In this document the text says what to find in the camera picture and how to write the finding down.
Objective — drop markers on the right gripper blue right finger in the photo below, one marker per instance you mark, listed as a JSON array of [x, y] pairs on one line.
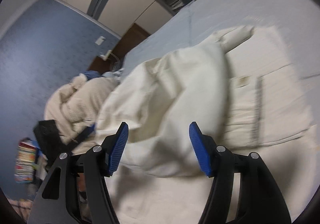
[[260, 199]]

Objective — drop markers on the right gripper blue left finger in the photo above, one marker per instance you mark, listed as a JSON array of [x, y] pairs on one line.
[[57, 200]]

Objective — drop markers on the cream white hooded coat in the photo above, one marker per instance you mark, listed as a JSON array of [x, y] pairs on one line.
[[239, 86]]

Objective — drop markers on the stack of books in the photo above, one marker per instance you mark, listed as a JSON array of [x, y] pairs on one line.
[[28, 152]]

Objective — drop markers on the cream knitted blanket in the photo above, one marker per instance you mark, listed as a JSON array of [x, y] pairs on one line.
[[77, 104]]

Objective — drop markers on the brown wooden headboard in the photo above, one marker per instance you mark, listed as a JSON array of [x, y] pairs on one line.
[[133, 37]]

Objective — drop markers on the light blue bed sheet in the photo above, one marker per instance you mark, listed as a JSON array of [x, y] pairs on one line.
[[296, 20]]

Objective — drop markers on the white wall socket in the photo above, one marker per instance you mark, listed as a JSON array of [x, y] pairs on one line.
[[100, 40]]

